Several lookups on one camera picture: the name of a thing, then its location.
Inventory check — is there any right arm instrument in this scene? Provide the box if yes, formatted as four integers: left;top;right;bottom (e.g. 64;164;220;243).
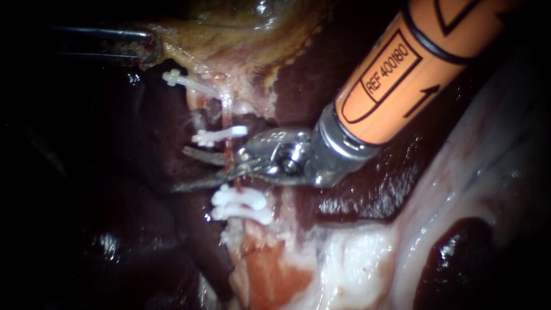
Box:
235;102;382;188

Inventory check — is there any white clip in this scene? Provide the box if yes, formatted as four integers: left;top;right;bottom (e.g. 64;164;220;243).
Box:
162;68;221;99
209;202;274;226
191;125;250;149
211;184;268;210

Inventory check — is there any gallbladder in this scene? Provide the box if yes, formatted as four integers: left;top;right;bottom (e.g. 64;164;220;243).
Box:
142;0;335;123

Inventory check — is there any left arm instrument jaw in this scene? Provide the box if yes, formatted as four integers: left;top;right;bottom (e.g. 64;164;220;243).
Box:
51;25;164;65

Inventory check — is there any right arm instrument jaw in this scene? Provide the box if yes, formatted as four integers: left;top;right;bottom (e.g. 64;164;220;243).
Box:
171;161;243;193
182;146;228;168

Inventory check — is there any pale fatty tissue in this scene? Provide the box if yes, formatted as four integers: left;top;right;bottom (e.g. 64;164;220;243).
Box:
218;51;551;310

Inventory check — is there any thin tube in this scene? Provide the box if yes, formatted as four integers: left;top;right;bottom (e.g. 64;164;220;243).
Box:
220;88;236;190

